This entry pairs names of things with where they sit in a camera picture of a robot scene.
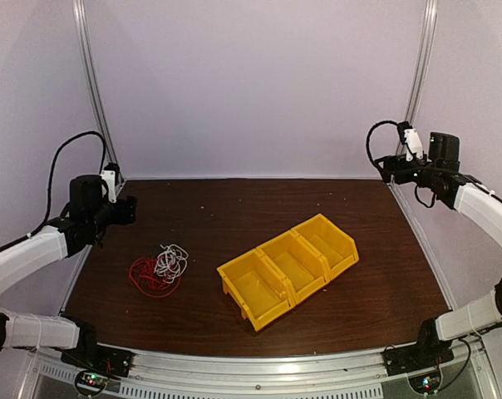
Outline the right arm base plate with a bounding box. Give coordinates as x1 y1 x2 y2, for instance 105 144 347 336
381 344 454 377

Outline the aluminium frame post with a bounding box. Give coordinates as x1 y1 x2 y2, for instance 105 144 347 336
71 0 126 196
394 0 439 175

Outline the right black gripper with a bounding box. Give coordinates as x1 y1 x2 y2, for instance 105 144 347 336
374 153 440 188

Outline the red cable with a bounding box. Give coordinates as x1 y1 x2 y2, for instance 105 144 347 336
128 256 182 299

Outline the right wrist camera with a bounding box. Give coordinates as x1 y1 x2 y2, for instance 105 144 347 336
397 121 425 162

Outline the black camera cable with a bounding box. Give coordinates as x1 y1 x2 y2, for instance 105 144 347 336
364 120 401 167
26 131 109 240

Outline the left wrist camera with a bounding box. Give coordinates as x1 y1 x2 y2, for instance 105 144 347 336
100 163 120 204

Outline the front aluminium rail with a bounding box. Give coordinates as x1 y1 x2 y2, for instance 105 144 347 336
17 344 501 399

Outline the white cable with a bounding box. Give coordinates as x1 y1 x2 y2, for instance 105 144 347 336
153 244 190 279

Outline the left aluminium frame post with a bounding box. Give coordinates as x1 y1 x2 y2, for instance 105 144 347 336
71 0 126 196

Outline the left black camera cable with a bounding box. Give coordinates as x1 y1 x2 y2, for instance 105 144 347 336
26 131 109 240

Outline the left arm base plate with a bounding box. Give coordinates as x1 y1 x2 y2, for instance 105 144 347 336
58 346 134 380

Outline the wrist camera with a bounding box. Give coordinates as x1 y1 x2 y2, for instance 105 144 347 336
100 163 120 204
397 121 425 162

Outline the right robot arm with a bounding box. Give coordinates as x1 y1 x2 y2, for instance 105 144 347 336
374 123 502 367

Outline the right aluminium frame post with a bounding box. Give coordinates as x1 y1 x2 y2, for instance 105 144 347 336
394 0 439 175

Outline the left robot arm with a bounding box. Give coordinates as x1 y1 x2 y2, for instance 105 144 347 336
0 170 138 369

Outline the right black camera cable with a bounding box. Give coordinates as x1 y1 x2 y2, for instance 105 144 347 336
364 120 401 167

